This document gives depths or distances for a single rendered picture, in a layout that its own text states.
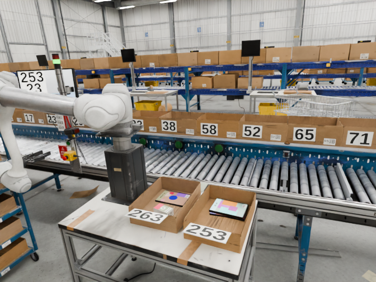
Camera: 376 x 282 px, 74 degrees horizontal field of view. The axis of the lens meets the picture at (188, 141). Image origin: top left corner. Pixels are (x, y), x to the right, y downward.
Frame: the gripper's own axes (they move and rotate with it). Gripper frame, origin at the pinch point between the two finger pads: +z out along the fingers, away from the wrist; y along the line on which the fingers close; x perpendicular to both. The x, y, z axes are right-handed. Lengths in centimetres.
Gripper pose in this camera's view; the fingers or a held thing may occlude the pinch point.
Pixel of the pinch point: (43, 153)
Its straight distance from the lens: 217.3
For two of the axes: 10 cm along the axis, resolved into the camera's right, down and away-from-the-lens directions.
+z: 3.7, -3.1, 8.8
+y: -9.3, -0.7, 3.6
